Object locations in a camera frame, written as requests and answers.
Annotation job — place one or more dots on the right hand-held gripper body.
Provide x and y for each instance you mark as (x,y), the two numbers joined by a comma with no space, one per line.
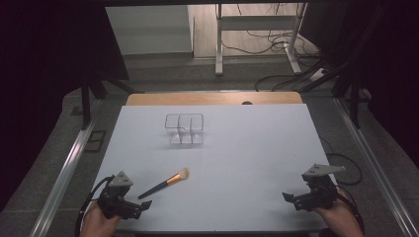
(321,192)

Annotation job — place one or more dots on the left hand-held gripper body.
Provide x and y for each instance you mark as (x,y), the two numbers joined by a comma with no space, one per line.
(115,200)

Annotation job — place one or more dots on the clear plastic compartment organizer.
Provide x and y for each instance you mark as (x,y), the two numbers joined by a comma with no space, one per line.
(184,130)

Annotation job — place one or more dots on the person's left hand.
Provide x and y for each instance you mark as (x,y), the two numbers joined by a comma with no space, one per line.
(99,220)

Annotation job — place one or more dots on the black metal stand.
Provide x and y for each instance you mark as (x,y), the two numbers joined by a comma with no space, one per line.
(92,95)
(349,89)

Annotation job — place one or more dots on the white power strip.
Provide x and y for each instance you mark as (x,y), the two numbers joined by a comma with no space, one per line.
(317,75)

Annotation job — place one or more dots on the white cabinet panel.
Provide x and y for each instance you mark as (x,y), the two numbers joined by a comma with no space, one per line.
(150,29)

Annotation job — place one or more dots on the aluminium floor rail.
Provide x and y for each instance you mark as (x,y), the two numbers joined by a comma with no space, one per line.
(62,177)
(375,168)

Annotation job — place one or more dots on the black rectangular floor frame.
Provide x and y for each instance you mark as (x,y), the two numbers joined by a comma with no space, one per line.
(95,141)

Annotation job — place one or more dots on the white metal desk frame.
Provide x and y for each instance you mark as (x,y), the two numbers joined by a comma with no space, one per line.
(253,23)

